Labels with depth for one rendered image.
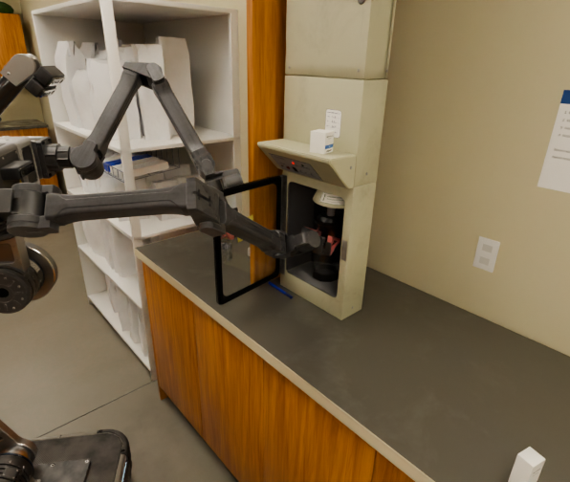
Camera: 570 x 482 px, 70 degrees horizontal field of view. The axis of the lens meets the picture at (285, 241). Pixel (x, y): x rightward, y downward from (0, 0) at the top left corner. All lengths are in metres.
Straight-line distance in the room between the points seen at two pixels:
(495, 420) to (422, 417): 0.18
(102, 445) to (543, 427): 1.64
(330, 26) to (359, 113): 0.25
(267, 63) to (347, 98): 0.33
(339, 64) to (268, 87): 0.29
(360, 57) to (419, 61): 0.44
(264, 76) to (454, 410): 1.12
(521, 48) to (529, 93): 0.13
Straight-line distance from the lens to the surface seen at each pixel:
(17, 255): 1.38
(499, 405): 1.29
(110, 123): 1.51
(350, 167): 1.21
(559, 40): 1.44
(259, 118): 1.43
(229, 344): 1.55
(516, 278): 1.56
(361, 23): 1.22
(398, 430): 1.13
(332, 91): 1.27
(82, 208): 0.99
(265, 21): 1.44
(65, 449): 2.13
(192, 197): 0.92
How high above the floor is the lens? 1.75
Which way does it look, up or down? 24 degrees down
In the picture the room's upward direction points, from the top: 1 degrees clockwise
